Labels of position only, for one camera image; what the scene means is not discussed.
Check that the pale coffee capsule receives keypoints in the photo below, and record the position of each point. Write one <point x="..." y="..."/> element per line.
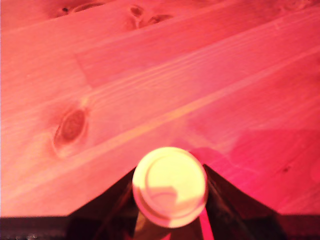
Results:
<point x="170" y="185"/>

